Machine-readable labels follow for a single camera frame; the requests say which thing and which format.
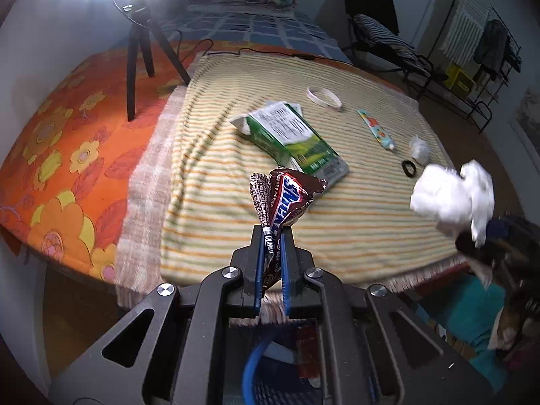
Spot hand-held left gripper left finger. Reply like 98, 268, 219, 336
48, 224, 271, 405

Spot beige fringed woven blanket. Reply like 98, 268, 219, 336
115, 86, 469, 326

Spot black tripod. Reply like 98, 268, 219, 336
110, 0, 191, 122

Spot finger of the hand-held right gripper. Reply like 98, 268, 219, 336
455, 231, 496, 273
485, 214, 540, 245

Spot white ring band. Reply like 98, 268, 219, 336
306, 86, 343, 112

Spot brown chocolate bar wrapper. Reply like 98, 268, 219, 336
249, 166, 329, 292

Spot yellow striped towel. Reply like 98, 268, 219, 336
159, 53, 460, 285

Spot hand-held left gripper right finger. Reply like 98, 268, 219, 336
280, 230, 495, 405

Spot small colourful toothpaste tube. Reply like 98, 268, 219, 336
356, 109, 397, 152

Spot small white tissue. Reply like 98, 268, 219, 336
409, 135, 431, 163

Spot black drying rack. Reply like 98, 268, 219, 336
417, 0, 521, 133

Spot striped cushion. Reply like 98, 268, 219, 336
353, 13, 433, 72

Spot striped hanging cloth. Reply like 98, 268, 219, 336
439, 0, 492, 66

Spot yellow crate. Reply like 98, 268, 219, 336
445, 62, 475, 93

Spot blue checked bedsheet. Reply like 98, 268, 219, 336
156, 4, 353, 66

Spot dark hanging clothes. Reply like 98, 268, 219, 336
472, 19, 521, 83

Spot large white paper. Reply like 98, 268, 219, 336
410, 159, 496, 290

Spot wall poster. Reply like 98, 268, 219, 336
510, 86, 540, 144

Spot orange floral bedsheet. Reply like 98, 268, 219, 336
0, 40, 214, 284

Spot black folding chair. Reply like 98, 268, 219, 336
341, 0, 448, 98

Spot person's right hand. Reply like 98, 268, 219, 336
487, 306, 528, 352

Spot green and white carton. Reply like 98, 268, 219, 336
230, 102, 350, 188

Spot blue plastic basket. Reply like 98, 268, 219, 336
223, 318, 380, 405

